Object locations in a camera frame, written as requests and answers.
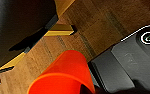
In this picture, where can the dark robot base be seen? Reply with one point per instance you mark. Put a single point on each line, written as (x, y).
(131, 60)

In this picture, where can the yellow wooden gaming table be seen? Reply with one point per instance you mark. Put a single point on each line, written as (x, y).
(24, 26)

